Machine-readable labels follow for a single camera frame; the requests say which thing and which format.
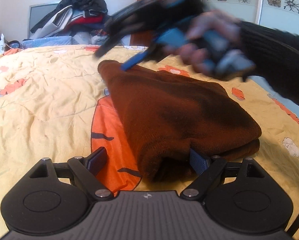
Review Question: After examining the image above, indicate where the brown knit sweater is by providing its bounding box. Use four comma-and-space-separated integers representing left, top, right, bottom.
98, 60, 262, 181

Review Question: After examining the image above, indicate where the pile of clothes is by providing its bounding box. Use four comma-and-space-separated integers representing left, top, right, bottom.
30, 0, 110, 40

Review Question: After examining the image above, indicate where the person's right hand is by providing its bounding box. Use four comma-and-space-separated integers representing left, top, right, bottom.
163, 10, 240, 77

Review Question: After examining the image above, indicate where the yellow floral bed quilt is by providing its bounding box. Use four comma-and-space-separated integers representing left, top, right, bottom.
0, 46, 299, 237

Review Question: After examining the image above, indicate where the blue quilted blanket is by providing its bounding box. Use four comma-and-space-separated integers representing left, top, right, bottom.
0, 35, 75, 55

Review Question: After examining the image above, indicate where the grey framed panel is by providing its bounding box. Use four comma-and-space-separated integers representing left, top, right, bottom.
27, 2, 58, 38

